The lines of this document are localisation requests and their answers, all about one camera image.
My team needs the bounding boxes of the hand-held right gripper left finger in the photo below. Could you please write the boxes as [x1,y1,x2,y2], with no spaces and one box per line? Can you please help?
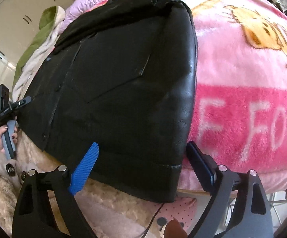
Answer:
[12,142,100,238]

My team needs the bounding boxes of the lilac duvet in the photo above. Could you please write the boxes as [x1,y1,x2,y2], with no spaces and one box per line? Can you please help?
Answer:
[64,0,149,28]

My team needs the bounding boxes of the white metal rack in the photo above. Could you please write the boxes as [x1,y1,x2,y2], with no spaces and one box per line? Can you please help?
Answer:
[267,191,287,219]

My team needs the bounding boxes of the white wardrobe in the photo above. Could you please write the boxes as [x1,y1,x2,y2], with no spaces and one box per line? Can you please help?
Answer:
[0,0,89,80]

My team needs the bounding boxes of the black leather jacket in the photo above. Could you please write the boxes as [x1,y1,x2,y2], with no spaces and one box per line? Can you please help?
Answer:
[16,0,198,203]

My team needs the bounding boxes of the pink printed blanket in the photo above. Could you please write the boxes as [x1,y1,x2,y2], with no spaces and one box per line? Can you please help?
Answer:
[178,0,287,194]

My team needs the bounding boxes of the person's right hand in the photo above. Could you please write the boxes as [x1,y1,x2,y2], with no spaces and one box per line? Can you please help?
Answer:
[164,218,186,238]

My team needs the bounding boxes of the pink dotted pajama pants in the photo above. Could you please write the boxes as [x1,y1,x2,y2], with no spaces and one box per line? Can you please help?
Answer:
[143,197,198,238]

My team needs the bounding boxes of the green fleece blanket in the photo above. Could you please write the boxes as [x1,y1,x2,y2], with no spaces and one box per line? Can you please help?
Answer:
[12,6,60,90]

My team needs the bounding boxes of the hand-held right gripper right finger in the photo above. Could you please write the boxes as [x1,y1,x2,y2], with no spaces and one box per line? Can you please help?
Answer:
[186,141,275,238]

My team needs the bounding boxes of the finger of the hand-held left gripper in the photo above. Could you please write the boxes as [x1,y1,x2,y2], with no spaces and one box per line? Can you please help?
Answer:
[10,96,32,111]

